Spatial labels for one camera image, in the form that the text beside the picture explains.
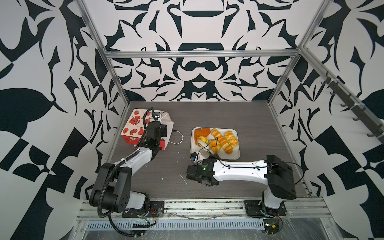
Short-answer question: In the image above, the red white paper bag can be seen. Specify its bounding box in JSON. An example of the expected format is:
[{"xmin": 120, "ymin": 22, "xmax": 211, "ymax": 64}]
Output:
[{"xmin": 120, "ymin": 107, "xmax": 184, "ymax": 151}]

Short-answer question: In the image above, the ridged orange fake bread loaf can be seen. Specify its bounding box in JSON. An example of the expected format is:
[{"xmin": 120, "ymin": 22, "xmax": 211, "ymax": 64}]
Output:
[{"xmin": 211, "ymin": 129, "xmax": 233, "ymax": 154}]

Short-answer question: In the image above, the yellow fake bread piece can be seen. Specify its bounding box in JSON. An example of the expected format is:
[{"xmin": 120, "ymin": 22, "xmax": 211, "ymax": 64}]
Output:
[{"xmin": 196, "ymin": 136, "xmax": 209, "ymax": 148}]

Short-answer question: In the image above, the orange fake croissant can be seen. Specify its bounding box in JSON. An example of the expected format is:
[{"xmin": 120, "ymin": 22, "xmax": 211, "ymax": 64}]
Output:
[{"xmin": 194, "ymin": 128, "xmax": 211, "ymax": 145}]

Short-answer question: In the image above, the glazed fake pastry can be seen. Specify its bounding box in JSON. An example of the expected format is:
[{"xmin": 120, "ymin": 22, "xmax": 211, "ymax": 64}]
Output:
[{"xmin": 224, "ymin": 131, "xmax": 239, "ymax": 148}]

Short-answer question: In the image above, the yellow fake bread roll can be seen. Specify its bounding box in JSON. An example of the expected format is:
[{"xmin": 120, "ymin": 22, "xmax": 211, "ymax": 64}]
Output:
[{"xmin": 209, "ymin": 140, "xmax": 222, "ymax": 155}]

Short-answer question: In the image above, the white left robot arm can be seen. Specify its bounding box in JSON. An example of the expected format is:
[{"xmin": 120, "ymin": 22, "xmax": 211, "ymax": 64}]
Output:
[{"xmin": 89, "ymin": 121, "xmax": 168, "ymax": 218}]

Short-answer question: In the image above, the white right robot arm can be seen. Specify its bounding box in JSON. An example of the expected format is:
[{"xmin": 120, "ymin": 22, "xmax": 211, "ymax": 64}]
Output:
[{"xmin": 186, "ymin": 155, "xmax": 297, "ymax": 215}]

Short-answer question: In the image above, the white plastic tray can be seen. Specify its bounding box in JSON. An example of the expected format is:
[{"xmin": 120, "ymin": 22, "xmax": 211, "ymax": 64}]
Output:
[{"xmin": 191, "ymin": 128, "xmax": 240, "ymax": 160}]

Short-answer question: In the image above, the small electronics board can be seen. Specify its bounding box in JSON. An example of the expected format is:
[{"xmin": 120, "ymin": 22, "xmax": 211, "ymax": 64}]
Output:
[{"xmin": 263, "ymin": 219, "xmax": 283, "ymax": 236}]

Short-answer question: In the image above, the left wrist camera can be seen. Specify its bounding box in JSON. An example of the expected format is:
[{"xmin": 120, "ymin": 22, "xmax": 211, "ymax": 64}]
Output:
[{"xmin": 153, "ymin": 111, "xmax": 162, "ymax": 120}]

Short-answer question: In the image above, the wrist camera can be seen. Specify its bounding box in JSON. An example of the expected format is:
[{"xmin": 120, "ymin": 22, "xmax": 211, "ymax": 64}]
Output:
[
  {"xmin": 153, "ymin": 111, "xmax": 162, "ymax": 120},
  {"xmin": 190, "ymin": 152, "xmax": 201, "ymax": 166}
]

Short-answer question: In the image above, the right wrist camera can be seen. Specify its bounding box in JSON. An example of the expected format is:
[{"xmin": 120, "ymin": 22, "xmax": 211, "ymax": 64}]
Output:
[{"xmin": 190, "ymin": 152, "xmax": 201, "ymax": 166}]

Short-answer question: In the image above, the white slotted cable duct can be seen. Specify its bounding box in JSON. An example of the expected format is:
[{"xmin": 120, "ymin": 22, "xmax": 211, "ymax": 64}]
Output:
[{"xmin": 86, "ymin": 218, "xmax": 266, "ymax": 231}]

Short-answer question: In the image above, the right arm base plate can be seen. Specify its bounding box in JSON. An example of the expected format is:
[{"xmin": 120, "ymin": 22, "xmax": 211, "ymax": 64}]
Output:
[{"xmin": 244, "ymin": 200, "xmax": 287, "ymax": 218}]

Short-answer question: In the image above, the black corrugated cable hose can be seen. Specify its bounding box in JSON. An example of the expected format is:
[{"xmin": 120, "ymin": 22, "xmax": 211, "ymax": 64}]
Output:
[{"xmin": 96, "ymin": 160, "xmax": 151, "ymax": 238}]

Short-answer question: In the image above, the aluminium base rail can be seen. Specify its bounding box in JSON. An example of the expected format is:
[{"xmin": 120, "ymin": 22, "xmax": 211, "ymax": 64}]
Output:
[{"xmin": 77, "ymin": 196, "xmax": 331, "ymax": 221}]

